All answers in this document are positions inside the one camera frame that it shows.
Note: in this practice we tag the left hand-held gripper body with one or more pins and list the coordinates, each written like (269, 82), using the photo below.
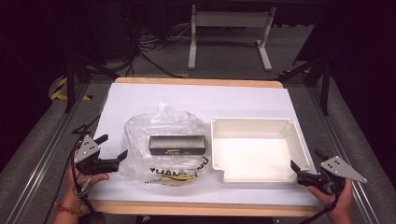
(88, 161)

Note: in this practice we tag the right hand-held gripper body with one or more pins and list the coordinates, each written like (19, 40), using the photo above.
(337, 172)

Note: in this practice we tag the clear plastic bag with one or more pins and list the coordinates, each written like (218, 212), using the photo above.
(140, 130)

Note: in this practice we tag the white plastic container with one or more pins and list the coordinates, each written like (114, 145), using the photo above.
(255, 155)

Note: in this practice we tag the black rectangular box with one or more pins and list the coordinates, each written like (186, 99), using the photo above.
(177, 144)

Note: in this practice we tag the person's left hand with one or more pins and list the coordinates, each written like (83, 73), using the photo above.
(81, 183)

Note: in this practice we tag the person's right hand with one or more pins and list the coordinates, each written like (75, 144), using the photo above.
(337, 202)

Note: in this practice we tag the black rounded object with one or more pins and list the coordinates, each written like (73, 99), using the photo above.
(92, 218)

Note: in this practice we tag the black tripod stand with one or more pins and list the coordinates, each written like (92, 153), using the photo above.
(325, 90)
(71, 81)

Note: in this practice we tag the yellow black hazard tape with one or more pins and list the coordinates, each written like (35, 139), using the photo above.
(59, 90)

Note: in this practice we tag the white paper sheet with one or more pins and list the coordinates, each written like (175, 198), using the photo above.
(186, 99)

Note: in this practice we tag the black curtain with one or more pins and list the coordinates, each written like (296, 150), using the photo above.
(364, 77)

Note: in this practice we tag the white metal stand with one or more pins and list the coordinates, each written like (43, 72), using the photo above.
(230, 19)

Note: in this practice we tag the aluminium rail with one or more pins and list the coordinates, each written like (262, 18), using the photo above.
(342, 149)
(46, 155)

